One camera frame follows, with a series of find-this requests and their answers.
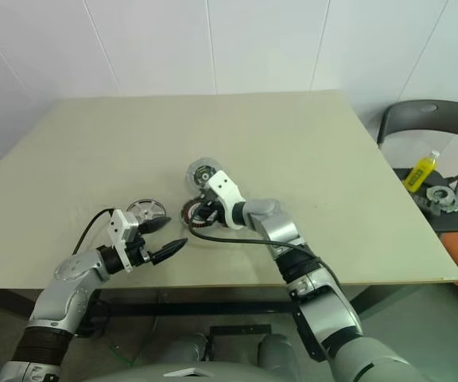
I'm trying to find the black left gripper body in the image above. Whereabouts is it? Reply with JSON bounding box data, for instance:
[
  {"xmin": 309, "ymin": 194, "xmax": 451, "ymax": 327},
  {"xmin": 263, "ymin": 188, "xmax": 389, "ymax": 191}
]
[{"xmin": 127, "ymin": 232, "xmax": 154, "ymax": 267}]

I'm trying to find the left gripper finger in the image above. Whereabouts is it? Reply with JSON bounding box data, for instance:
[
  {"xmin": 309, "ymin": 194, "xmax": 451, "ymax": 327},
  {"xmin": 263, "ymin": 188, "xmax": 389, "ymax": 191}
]
[
  {"xmin": 139, "ymin": 216, "xmax": 173, "ymax": 235},
  {"xmin": 149, "ymin": 237, "xmax": 189, "ymax": 265}
]

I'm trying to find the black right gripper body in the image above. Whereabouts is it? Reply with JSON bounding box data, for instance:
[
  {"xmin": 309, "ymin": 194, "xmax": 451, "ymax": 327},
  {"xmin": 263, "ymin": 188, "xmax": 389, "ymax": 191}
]
[{"xmin": 200, "ymin": 189, "xmax": 231, "ymax": 229}]

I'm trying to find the yellow drink bottle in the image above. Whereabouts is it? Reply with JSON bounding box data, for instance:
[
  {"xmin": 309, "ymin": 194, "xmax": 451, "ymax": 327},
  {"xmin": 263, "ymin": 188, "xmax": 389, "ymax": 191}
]
[{"xmin": 402, "ymin": 150, "xmax": 441, "ymax": 193}]

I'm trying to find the grey folding chair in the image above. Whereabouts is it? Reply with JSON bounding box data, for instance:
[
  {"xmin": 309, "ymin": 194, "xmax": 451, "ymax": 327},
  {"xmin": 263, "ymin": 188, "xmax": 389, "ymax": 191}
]
[{"xmin": 375, "ymin": 99, "xmax": 458, "ymax": 234}]

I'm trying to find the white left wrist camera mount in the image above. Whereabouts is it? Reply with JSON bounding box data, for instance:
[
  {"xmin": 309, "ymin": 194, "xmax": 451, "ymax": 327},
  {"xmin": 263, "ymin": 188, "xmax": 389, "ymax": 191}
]
[{"xmin": 107, "ymin": 209, "xmax": 141, "ymax": 274}]

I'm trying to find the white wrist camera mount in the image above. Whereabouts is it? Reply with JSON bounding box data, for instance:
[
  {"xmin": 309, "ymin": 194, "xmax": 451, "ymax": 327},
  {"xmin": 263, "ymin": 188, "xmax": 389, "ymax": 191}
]
[
  {"xmin": 207, "ymin": 170, "xmax": 250, "ymax": 231},
  {"xmin": 107, "ymin": 209, "xmax": 141, "ymax": 274}
]

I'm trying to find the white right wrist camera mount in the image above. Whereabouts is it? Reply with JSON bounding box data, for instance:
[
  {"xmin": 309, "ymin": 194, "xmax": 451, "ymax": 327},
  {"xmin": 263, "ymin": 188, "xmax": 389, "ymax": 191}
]
[{"xmin": 207, "ymin": 170, "xmax": 250, "ymax": 231}]

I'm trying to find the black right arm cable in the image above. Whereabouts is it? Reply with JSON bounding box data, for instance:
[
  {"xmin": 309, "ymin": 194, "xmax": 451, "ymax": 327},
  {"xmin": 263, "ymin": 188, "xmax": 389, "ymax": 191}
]
[{"xmin": 188, "ymin": 221, "xmax": 337, "ymax": 279}]

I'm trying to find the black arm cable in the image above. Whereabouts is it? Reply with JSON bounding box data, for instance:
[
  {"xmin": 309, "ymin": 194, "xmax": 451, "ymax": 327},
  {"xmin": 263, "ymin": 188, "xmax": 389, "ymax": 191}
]
[
  {"xmin": 188, "ymin": 221, "xmax": 337, "ymax": 279},
  {"xmin": 72, "ymin": 207, "xmax": 115, "ymax": 255}
]

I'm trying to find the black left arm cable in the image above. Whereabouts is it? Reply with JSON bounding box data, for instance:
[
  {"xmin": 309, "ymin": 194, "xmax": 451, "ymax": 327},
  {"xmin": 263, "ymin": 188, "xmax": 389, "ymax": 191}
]
[{"xmin": 72, "ymin": 207, "xmax": 115, "ymax": 255}]

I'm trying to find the black table frame bar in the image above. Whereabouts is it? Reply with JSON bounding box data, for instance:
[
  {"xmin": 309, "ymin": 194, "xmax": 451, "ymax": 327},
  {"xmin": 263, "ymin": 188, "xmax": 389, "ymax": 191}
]
[{"xmin": 89, "ymin": 288, "xmax": 297, "ymax": 319}]

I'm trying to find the grey metal ring part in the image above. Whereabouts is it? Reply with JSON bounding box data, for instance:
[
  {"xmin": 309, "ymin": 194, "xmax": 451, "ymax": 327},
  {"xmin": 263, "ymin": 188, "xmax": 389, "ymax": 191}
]
[{"xmin": 411, "ymin": 185, "xmax": 458, "ymax": 218}]

